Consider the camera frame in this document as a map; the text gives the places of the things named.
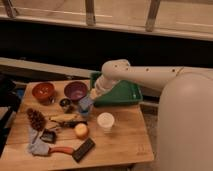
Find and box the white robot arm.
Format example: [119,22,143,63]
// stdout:
[95,59,213,171]

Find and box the blue plastic cup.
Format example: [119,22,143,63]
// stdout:
[78,107,91,117]

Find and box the small metal cup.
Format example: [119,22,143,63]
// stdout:
[59,98,72,113]

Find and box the white plastic cup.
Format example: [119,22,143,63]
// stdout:
[97,112,115,133]

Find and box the purple bowl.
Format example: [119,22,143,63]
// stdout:
[64,81,88,101]

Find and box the green plastic tray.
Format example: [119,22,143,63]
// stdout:
[94,81,143,107]

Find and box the yellow banana toy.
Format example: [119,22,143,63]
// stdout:
[49,114,78,123]

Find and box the orange round fruit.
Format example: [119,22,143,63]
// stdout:
[74,123,89,139]

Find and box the wooden table board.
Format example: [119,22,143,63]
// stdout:
[0,83,154,171]

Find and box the red bowl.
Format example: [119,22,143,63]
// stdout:
[32,82,55,103]

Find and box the small black square dish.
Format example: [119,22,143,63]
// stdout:
[40,129,56,143]

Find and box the brown pine cone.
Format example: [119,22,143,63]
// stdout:
[27,108,46,131]

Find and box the grey cloth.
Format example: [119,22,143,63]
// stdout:
[27,127,49,156]

